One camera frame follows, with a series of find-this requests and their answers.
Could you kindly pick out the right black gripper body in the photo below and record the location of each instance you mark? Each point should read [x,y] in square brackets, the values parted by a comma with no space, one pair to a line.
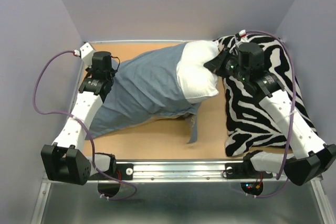
[232,66]

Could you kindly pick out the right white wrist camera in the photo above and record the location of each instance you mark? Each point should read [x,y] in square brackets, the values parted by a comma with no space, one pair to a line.
[241,37]

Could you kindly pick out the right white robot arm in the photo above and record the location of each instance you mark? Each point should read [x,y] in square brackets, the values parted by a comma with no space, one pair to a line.
[311,156]

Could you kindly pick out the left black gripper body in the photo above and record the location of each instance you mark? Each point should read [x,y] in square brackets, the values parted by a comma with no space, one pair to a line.
[112,72]

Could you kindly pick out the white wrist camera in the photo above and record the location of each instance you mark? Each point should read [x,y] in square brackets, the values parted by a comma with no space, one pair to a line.
[241,37]
[86,52]

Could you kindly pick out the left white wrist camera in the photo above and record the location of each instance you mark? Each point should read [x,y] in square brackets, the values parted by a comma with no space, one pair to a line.
[86,52]

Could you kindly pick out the aluminium front rail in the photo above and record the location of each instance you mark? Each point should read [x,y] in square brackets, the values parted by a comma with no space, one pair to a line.
[156,171]

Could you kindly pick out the zebra print pillow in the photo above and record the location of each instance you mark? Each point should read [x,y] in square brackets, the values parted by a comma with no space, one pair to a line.
[248,125]

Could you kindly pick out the blue pillowcase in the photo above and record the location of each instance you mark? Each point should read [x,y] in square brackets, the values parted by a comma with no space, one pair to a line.
[145,89]

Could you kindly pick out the white pillow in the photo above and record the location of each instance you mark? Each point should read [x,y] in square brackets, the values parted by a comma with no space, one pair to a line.
[197,83]

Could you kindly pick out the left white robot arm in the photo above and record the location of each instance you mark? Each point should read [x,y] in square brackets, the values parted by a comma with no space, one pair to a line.
[76,129]

